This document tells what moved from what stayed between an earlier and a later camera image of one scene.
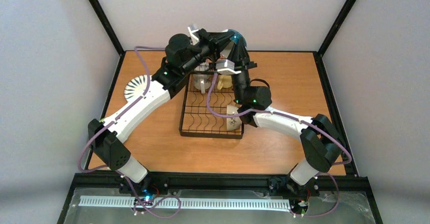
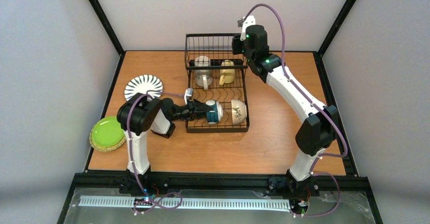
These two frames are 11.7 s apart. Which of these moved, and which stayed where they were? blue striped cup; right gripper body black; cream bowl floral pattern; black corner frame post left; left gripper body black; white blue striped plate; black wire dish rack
Moved: blue striped cup; left gripper body black; cream bowl floral pattern; black wire dish rack; right gripper body black
Stayed: black corner frame post left; white blue striped plate
